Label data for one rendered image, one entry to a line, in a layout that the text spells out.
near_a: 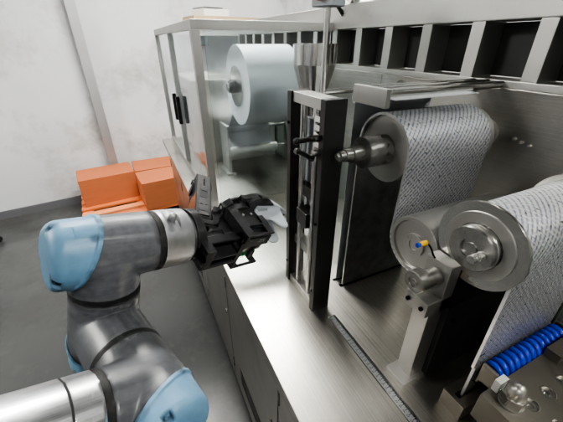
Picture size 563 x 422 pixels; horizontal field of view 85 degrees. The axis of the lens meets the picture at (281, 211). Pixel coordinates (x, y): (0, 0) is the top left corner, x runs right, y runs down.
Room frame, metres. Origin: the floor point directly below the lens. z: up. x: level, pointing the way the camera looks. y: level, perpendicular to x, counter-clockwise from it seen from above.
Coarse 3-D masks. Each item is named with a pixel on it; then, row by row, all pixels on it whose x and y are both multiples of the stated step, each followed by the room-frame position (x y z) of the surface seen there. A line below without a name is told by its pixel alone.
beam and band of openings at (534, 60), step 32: (384, 0) 1.17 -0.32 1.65; (416, 0) 1.05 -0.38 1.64; (448, 0) 0.95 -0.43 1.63; (480, 0) 0.87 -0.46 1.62; (512, 0) 0.80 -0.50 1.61; (544, 0) 0.74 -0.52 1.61; (352, 32) 1.42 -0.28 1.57; (384, 32) 1.26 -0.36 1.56; (416, 32) 1.12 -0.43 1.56; (448, 32) 1.01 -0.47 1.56; (480, 32) 0.85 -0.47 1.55; (512, 32) 0.85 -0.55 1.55; (544, 32) 0.72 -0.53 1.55; (352, 64) 1.31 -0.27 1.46; (384, 64) 1.13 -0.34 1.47; (416, 64) 1.01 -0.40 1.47; (448, 64) 0.99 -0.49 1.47; (480, 64) 0.85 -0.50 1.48; (512, 64) 0.83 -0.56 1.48; (544, 64) 0.71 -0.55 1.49
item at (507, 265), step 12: (456, 216) 0.44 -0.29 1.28; (468, 216) 0.43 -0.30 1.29; (480, 216) 0.41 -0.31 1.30; (492, 216) 0.40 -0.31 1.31; (492, 228) 0.39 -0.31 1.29; (504, 228) 0.38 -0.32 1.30; (504, 240) 0.37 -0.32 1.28; (504, 252) 0.37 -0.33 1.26; (516, 252) 0.35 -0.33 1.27; (504, 264) 0.36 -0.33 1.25; (480, 276) 0.38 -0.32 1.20; (492, 276) 0.37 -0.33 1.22; (504, 276) 0.35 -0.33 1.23
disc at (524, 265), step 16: (464, 208) 0.44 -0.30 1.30; (480, 208) 0.42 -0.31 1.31; (496, 208) 0.40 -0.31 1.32; (512, 224) 0.37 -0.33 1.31; (528, 240) 0.35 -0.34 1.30; (528, 256) 0.34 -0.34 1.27; (512, 272) 0.35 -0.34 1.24; (528, 272) 0.34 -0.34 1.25; (480, 288) 0.38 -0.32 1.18; (496, 288) 0.36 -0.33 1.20
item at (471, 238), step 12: (456, 228) 0.42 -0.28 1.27; (468, 228) 0.40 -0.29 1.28; (480, 228) 0.39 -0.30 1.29; (456, 240) 0.42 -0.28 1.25; (468, 240) 0.40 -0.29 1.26; (480, 240) 0.38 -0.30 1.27; (492, 240) 0.37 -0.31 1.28; (456, 252) 0.41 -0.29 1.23; (468, 252) 0.39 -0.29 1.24; (492, 252) 0.36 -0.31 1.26; (468, 264) 0.39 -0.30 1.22; (480, 264) 0.37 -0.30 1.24; (492, 264) 0.36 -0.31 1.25
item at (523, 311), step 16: (560, 272) 0.41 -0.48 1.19; (528, 288) 0.37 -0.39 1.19; (544, 288) 0.40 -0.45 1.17; (560, 288) 0.43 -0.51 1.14; (512, 304) 0.36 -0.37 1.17; (528, 304) 0.38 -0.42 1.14; (544, 304) 0.41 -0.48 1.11; (560, 304) 0.45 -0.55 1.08; (496, 320) 0.35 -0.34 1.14; (512, 320) 0.37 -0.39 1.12; (528, 320) 0.40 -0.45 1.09; (544, 320) 0.43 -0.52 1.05; (496, 336) 0.36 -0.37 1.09; (512, 336) 0.38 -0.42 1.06; (528, 336) 0.42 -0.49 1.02; (480, 352) 0.35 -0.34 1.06; (496, 352) 0.37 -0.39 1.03
